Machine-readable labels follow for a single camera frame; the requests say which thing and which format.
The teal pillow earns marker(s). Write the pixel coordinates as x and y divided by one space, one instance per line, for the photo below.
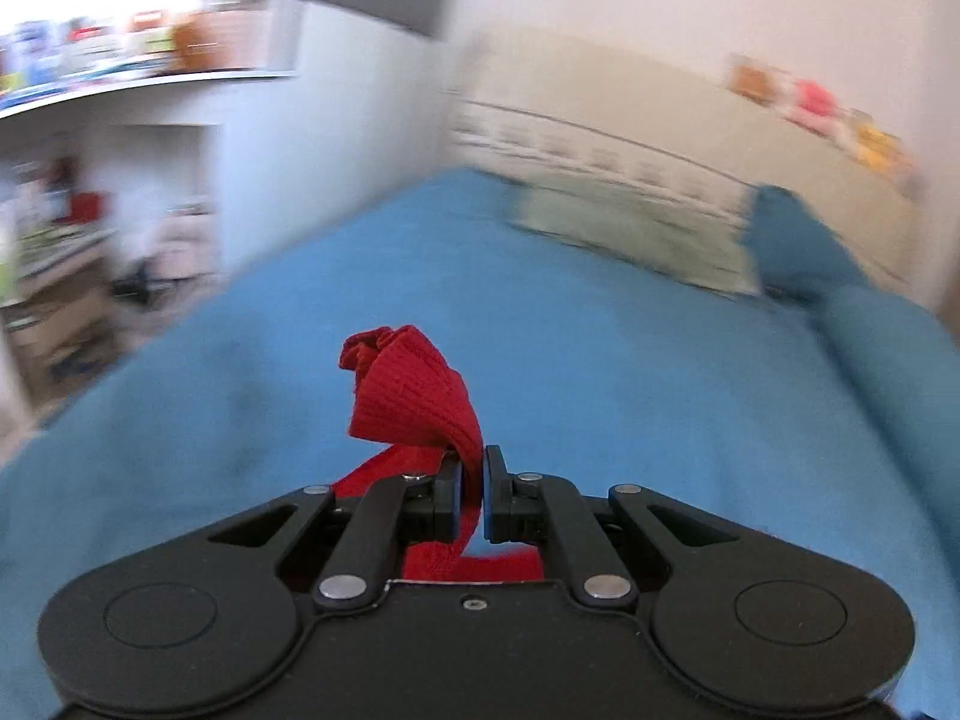
794 253

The blue bed cover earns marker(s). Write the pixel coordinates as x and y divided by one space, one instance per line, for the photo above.
577 365

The plush toys on headboard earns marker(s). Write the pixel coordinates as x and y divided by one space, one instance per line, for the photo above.
811 106

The teal bolster cushion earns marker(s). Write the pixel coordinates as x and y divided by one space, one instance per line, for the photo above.
904 366

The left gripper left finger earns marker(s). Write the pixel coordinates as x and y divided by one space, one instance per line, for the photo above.
379 528

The red knit garment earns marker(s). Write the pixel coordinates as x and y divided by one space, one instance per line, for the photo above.
410 400

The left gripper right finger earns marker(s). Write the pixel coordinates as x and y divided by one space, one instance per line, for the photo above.
549 514

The white shelf unit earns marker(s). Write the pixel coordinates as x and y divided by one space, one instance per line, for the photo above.
196 188

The cream quilted headboard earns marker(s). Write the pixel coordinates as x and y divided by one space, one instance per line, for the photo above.
528 101

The green pillow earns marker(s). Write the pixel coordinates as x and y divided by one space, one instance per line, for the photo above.
679 241

